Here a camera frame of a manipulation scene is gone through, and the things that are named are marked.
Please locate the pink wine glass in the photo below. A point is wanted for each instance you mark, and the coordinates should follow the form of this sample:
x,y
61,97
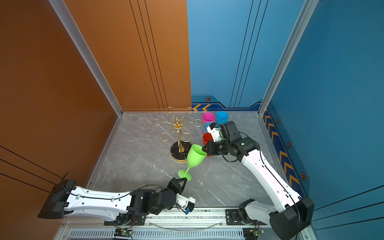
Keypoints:
x,y
208,117

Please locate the blue wine glass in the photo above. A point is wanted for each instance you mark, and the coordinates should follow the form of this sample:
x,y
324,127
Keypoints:
x,y
205,127
222,117

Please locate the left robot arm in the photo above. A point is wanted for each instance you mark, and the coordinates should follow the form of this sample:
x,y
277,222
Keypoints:
x,y
125,208

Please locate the left green circuit board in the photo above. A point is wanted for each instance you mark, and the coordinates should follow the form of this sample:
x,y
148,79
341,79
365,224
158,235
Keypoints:
x,y
122,234

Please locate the green wine glass back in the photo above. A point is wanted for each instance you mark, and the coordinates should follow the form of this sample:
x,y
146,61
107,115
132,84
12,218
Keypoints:
x,y
195,157

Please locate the gold wine glass rack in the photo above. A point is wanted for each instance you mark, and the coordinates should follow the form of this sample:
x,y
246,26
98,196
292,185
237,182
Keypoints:
x,y
180,149

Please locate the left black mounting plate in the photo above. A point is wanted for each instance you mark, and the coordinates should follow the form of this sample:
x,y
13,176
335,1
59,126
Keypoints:
x,y
127,220

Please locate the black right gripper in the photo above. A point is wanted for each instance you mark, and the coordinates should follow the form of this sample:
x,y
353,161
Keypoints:
x,y
211,151

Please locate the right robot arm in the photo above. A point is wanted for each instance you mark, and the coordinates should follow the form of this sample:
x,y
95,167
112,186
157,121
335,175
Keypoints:
x,y
290,212

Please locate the green circuit board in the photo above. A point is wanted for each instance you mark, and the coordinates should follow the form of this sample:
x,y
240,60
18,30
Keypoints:
x,y
252,234
122,234

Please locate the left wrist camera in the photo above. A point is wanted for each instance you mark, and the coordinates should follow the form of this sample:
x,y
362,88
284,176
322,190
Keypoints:
x,y
184,204

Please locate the blue wine glass front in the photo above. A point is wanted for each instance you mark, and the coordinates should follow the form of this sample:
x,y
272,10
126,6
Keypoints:
x,y
205,127

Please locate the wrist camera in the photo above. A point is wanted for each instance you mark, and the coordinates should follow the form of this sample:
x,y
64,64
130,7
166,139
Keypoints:
x,y
215,132
184,204

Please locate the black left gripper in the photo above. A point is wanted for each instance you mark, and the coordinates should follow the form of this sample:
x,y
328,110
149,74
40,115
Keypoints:
x,y
175,184

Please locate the black mounting plate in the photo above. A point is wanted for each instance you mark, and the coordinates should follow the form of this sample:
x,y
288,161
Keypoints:
x,y
234,216
127,220

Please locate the right green circuit board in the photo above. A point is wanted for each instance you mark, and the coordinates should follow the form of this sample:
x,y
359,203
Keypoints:
x,y
252,234

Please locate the red wine glass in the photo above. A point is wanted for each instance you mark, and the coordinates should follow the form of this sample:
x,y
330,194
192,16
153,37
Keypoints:
x,y
207,141

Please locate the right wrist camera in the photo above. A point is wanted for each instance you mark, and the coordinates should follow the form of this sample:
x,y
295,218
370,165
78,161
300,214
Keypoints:
x,y
215,132

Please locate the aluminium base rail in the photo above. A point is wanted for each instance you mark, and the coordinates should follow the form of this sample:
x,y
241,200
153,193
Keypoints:
x,y
201,224

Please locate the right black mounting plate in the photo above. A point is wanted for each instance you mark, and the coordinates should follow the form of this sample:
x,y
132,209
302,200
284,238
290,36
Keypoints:
x,y
234,216

